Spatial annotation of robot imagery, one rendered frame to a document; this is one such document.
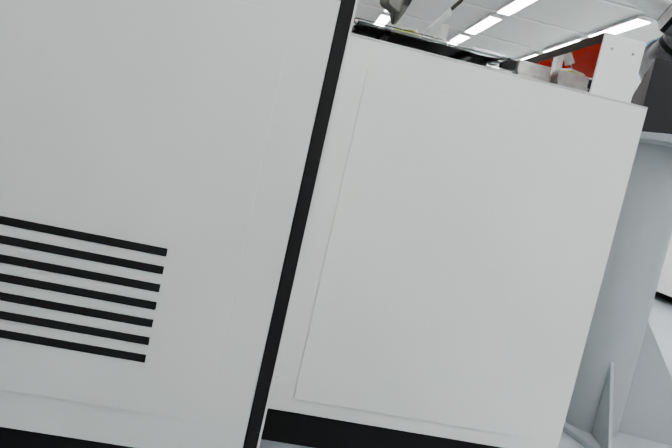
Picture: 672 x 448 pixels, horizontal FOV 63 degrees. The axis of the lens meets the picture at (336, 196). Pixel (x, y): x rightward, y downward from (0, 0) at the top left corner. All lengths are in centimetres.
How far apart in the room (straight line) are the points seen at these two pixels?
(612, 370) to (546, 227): 61
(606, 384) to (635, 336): 15
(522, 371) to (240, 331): 61
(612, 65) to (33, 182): 110
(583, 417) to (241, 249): 116
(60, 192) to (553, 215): 88
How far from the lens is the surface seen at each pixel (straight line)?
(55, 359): 97
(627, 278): 166
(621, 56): 132
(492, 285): 116
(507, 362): 122
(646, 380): 182
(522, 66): 142
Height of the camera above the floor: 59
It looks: 4 degrees down
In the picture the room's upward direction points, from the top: 13 degrees clockwise
